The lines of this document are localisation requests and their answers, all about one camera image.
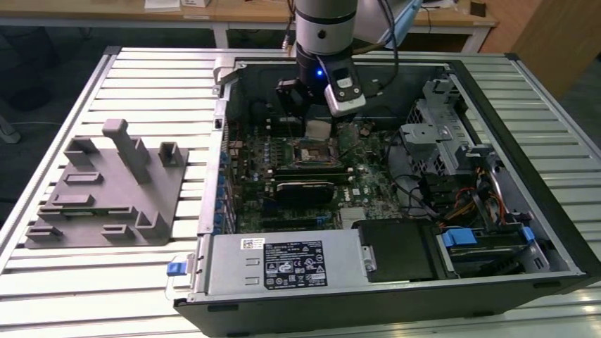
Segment black wire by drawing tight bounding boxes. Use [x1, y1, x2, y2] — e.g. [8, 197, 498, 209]
[391, 170, 439, 221]

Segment small silver heatsink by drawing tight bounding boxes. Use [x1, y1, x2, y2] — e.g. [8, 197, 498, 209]
[339, 207, 370, 223]

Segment CPU socket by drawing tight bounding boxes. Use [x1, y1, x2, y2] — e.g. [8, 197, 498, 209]
[290, 136, 342, 168]

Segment hard disk in blue carrier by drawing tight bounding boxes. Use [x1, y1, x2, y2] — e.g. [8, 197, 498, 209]
[435, 227, 535, 279]

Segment silver CPU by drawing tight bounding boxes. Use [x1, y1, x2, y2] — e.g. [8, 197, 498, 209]
[303, 118, 333, 141]

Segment silver power supply unit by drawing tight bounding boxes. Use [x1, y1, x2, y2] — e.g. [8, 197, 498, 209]
[205, 231, 377, 297]

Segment black graphics card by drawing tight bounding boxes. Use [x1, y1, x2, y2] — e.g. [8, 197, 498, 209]
[274, 180, 338, 206]

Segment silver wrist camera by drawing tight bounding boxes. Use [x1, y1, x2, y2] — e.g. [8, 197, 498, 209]
[322, 65, 367, 116]

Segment blue case latch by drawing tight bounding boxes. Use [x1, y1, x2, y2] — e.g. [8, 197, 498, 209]
[166, 256, 189, 276]

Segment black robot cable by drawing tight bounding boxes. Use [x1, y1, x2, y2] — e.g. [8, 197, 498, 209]
[370, 0, 402, 98]

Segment green motherboard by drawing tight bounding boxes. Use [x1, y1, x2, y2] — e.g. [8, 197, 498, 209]
[219, 118, 423, 235]

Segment wooden desk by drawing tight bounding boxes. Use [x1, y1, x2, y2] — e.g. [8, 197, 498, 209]
[0, 0, 499, 54]

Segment yellow and red wires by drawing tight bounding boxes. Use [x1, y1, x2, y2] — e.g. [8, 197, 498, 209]
[439, 187, 475, 226]

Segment orange wire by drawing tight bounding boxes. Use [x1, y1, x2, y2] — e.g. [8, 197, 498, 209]
[487, 195, 511, 227]

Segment black RAM slot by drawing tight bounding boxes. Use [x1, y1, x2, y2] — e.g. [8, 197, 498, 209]
[271, 165, 353, 172]
[266, 132, 342, 138]
[266, 123, 342, 130]
[271, 173, 353, 179]
[271, 170, 353, 175]
[266, 118, 342, 125]
[266, 127, 342, 134]
[273, 177, 353, 183]

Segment black expansion slot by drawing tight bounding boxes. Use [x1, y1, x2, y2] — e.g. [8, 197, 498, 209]
[259, 217, 317, 229]

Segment grey parts rack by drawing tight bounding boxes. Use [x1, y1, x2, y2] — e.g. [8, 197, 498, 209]
[22, 118, 191, 250]

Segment metal wire locking lever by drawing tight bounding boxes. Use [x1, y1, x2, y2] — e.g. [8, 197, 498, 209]
[337, 134, 366, 159]

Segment wooden cabinet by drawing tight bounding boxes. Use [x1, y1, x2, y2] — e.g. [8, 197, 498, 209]
[482, 0, 601, 99]

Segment black open PC case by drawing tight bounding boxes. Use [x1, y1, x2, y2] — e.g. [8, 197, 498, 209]
[166, 51, 601, 338]

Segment grey metal drive cage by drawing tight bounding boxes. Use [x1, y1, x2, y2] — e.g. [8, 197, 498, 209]
[398, 79, 499, 177]

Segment grey furniture leg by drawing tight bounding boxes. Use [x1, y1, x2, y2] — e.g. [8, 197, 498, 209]
[0, 111, 21, 144]

